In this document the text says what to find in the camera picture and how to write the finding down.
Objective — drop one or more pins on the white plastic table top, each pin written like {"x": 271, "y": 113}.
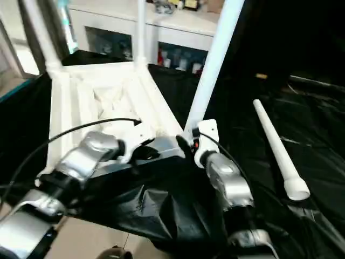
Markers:
{"x": 81, "y": 89}

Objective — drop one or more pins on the white plastic table leg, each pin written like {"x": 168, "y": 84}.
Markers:
{"x": 215, "y": 54}
{"x": 141, "y": 32}
{"x": 275, "y": 143}
{"x": 44, "y": 35}

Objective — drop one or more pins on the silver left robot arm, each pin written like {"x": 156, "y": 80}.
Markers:
{"x": 91, "y": 151}

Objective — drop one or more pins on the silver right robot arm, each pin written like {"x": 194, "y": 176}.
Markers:
{"x": 229, "y": 175}

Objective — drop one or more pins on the white blue carton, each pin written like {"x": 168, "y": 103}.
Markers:
{"x": 183, "y": 62}

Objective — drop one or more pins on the red box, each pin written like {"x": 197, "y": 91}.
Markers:
{"x": 161, "y": 57}

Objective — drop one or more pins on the yellow label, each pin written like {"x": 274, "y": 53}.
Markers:
{"x": 261, "y": 76}

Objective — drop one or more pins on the black plastic mat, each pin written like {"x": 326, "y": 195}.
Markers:
{"x": 296, "y": 135}

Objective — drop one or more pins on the dark rounded robot foot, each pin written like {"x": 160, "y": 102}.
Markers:
{"x": 114, "y": 253}

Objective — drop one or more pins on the white glass-door cabinet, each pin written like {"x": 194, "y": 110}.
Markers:
{"x": 116, "y": 27}

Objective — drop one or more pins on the teal edged board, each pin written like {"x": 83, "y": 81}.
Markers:
{"x": 16, "y": 90}

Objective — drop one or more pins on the grey-brown curtain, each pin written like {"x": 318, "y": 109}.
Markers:
{"x": 58, "y": 35}

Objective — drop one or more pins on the large black box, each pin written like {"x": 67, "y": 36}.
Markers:
{"x": 291, "y": 32}

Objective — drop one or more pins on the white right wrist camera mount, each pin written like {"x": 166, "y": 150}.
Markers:
{"x": 208, "y": 135}

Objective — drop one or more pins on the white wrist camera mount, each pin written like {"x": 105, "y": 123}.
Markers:
{"x": 208, "y": 135}
{"x": 137, "y": 132}

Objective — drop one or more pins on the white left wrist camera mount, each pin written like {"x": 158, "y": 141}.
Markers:
{"x": 137, "y": 132}

